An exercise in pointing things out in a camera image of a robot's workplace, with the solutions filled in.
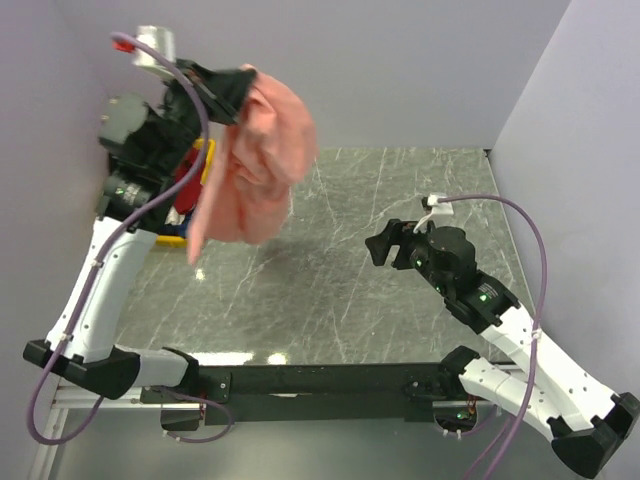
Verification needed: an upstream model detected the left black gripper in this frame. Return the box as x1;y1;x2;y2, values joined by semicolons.
153;58;257;177

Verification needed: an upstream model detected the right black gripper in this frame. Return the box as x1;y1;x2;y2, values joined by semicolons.
364;218;453;297

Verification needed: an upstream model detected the pink t shirt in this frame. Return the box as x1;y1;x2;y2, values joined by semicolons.
187;71;317;265

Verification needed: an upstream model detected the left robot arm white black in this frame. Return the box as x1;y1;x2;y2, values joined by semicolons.
23;60;257;402

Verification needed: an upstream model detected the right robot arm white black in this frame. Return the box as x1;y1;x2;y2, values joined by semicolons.
365;219;639;479

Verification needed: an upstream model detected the red t shirt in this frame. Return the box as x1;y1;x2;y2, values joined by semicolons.
175;147;203;196

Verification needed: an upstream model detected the white t shirt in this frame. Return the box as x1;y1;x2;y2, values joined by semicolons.
165;207;186;226

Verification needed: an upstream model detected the blue t shirt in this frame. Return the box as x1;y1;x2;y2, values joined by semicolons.
173;188;202;238

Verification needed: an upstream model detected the yellow plastic bin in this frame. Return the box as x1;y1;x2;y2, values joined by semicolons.
156;140;215;248

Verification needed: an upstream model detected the black base beam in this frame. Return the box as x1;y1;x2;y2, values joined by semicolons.
139;362;481;426

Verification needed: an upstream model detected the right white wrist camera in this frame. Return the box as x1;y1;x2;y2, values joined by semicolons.
421;193;454;217

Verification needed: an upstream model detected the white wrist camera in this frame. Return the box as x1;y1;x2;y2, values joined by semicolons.
421;193;454;217
111;25;176;80

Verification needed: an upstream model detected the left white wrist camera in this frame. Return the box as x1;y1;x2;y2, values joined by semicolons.
111;25;176;80

